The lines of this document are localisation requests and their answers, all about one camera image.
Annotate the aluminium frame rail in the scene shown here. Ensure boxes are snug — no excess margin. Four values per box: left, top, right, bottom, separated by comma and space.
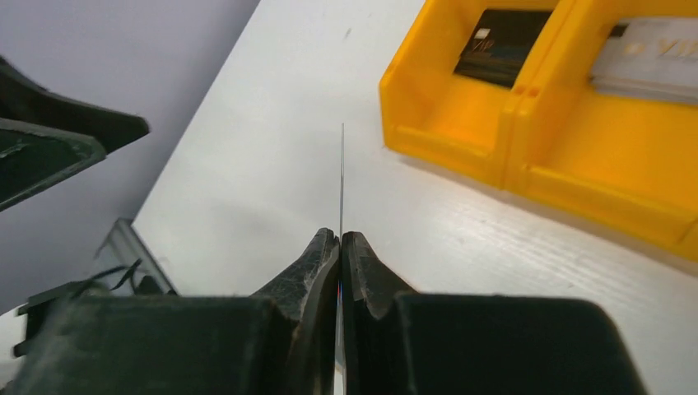
91, 218, 177, 296

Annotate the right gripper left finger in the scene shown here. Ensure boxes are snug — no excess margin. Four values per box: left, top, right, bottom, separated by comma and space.
11, 228, 340, 394

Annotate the thin card seen edge-on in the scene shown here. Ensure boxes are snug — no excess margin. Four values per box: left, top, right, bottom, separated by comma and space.
338, 123, 346, 242

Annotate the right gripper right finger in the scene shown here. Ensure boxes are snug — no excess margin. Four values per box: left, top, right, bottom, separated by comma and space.
341, 231, 646, 394

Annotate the silver credit card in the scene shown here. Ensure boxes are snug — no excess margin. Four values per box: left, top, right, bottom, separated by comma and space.
590, 16, 697, 105

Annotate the black credit card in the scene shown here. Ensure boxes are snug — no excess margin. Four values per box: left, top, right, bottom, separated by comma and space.
454, 9, 551, 88

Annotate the orange three-compartment tray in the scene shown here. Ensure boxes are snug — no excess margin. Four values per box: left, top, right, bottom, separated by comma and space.
379, 1, 697, 260

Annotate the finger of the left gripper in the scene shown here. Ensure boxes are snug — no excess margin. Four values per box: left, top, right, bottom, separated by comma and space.
1, 58, 150, 153
1, 118, 107, 211

